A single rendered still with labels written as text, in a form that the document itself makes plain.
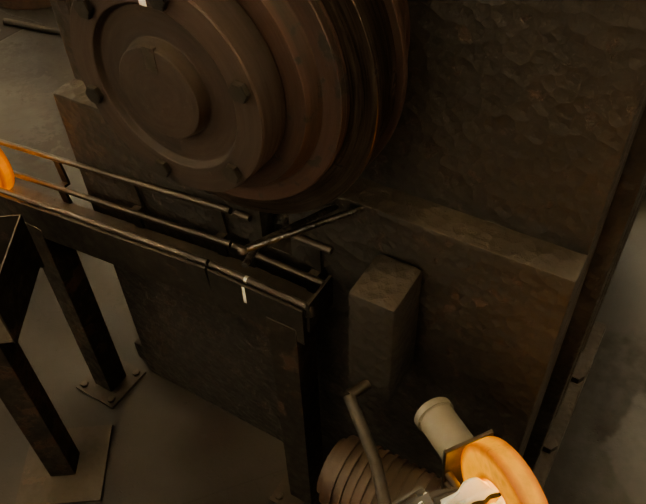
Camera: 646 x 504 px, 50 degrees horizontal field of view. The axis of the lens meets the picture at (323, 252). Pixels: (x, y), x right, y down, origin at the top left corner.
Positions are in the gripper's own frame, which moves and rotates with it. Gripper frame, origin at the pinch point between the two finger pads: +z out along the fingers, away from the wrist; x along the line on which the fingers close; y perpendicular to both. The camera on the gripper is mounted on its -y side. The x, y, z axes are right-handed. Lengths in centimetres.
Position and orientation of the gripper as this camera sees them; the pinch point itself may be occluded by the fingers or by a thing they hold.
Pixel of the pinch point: (506, 493)
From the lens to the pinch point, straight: 93.0
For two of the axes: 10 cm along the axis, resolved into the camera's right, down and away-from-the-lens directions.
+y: -2.9, -5.9, -7.5
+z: 8.7, -5.0, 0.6
